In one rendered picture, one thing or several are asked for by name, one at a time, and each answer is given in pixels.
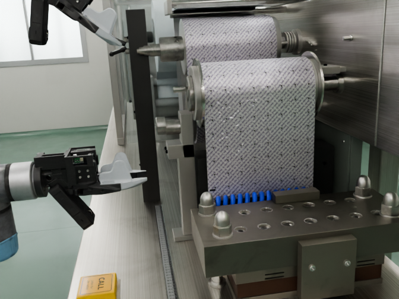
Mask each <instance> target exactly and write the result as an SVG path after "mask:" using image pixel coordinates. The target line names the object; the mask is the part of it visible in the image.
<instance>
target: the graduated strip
mask: <svg viewBox="0 0 399 299"><path fill-rule="evenodd" d="M154 209H155V214H156V223H157V231H158V235H159V244H160V252H161V260H162V265H163V273H164V281H165V286H166V295H167V299H179V295H178V289H177V285H176V279H175V273H174V269H173V263H172V257H171V253H170V247H169V241H168V237H167V231H166V224H165V221H164V215H163V208H162V205H157V206H154Z"/></svg>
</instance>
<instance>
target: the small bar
mask: <svg viewBox="0 0 399 299"><path fill-rule="evenodd" d="M314 199H319V190H318V189H317V188H315V187H309V188H303V189H293V190H282V191H276V192H272V200H273V201H274V203H275V204H278V203H288V202H297V201H308V200H314Z"/></svg>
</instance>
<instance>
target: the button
mask: <svg viewBox="0 0 399 299"><path fill-rule="evenodd" d="M116 291H117V277H116V272H113V273H104V274H99V275H90V276H82V277H81V278H80V283H79V286H78V292H77V297H76V299H116Z"/></svg>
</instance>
